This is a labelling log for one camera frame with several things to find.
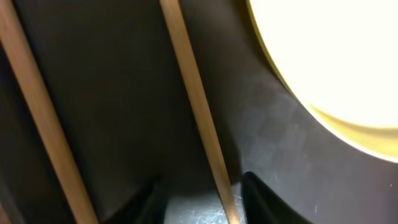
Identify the yellow plate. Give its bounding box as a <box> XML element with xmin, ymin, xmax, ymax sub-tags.
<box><xmin>247</xmin><ymin>1</ymin><xmax>397</xmax><ymax>162</ymax></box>

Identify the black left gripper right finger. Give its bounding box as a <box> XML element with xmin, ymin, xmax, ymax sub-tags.
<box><xmin>241</xmin><ymin>172</ymin><xmax>310</xmax><ymax>224</ymax></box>

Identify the wooden chopstick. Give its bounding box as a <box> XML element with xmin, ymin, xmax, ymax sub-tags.
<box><xmin>160</xmin><ymin>0</ymin><xmax>240</xmax><ymax>223</ymax></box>
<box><xmin>1</xmin><ymin>0</ymin><xmax>99</xmax><ymax>224</ymax></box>

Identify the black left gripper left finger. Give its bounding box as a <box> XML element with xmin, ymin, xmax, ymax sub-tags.
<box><xmin>104</xmin><ymin>179</ymin><xmax>168</xmax><ymax>224</ymax></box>

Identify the dark brown serving tray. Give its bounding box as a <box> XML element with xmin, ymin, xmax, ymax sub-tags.
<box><xmin>1</xmin><ymin>0</ymin><xmax>397</xmax><ymax>223</ymax></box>

